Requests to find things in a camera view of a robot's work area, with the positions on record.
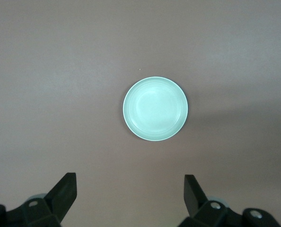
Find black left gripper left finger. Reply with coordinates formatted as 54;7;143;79
0;172;78;227

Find mint green round plate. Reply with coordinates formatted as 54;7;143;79
122;76;189;142

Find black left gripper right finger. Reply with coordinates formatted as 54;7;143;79
177;174;280;227

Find brown table mat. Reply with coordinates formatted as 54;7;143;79
0;0;281;227

